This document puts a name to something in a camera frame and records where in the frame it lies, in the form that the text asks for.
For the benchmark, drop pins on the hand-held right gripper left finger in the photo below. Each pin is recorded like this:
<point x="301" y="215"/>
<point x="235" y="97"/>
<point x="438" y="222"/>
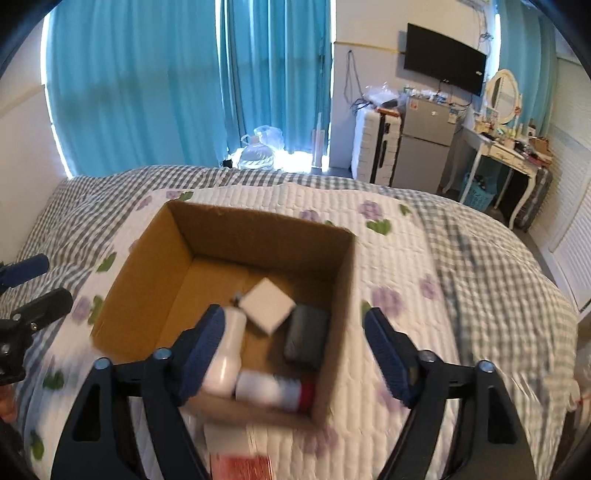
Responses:
<point x="203" y="350"/>

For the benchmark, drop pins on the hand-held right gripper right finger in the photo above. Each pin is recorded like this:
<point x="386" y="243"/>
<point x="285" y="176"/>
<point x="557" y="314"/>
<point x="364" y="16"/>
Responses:
<point x="388" y="355"/>

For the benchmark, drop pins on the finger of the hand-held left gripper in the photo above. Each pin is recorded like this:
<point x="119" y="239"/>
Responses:
<point x="44" y="307"/>
<point x="25" y="269"/>

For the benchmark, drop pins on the white plastic bottle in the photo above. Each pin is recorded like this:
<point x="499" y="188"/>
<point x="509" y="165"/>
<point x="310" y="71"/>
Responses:
<point x="226" y="355"/>

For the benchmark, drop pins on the cardboard box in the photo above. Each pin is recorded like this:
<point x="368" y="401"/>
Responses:
<point x="221" y="295"/>

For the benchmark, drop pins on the white cube box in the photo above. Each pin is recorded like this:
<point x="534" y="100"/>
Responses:
<point x="268" y="304"/>

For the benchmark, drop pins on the white bottle with red cap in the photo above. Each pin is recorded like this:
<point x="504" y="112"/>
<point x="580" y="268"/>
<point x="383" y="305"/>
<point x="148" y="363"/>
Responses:
<point x="272" y="390"/>

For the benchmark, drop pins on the dark grey sponge block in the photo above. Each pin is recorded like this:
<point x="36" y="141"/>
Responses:
<point x="307" y="334"/>

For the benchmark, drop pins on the red and white packet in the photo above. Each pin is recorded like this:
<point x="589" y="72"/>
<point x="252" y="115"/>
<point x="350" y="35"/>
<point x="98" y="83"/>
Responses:
<point x="240" y="454"/>

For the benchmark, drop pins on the person's left hand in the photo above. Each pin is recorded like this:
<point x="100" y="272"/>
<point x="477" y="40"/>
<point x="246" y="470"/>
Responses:
<point x="6" y="404"/>

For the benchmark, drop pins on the floral quilted blanket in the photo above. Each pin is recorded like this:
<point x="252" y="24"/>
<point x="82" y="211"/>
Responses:
<point x="415" y="295"/>

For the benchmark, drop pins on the grey checked bed sheet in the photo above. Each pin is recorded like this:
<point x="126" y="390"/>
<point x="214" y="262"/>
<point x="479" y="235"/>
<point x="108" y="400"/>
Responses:
<point x="498" y="286"/>

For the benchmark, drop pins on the blue laundry basket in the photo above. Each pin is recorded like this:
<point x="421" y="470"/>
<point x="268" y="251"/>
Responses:
<point x="478" y="191"/>

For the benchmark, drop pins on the clear water jug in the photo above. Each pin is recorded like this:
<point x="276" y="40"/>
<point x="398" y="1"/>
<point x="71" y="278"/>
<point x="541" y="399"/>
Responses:
<point x="256" y="154"/>

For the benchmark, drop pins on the white suitcase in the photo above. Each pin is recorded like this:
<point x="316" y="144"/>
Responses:
<point x="374" y="147"/>

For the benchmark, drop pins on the dark suitcase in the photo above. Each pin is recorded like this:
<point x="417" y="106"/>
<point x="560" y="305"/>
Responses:
<point x="533" y="198"/>

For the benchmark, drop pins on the silver mini fridge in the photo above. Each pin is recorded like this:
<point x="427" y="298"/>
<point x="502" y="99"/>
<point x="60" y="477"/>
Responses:
<point x="427" y="138"/>

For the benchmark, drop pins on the clear plastic bag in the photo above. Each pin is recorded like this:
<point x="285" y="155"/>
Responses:
<point x="270" y="137"/>

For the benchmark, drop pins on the white dressing table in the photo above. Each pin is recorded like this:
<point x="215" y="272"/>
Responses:
<point x="494" y="157"/>

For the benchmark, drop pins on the white louvered cabinet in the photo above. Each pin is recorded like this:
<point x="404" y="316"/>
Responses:
<point x="570" y="203"/>

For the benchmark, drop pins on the oval vanity mirror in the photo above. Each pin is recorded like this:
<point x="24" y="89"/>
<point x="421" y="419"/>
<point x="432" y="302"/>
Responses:
<point x="501" y="94"/>

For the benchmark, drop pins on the blue side curtain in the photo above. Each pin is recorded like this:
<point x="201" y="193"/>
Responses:
<point x="526" y="60"/>

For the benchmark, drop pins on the wall-mounted television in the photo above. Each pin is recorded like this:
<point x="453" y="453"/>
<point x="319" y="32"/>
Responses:
<point x="443" y="60"/>

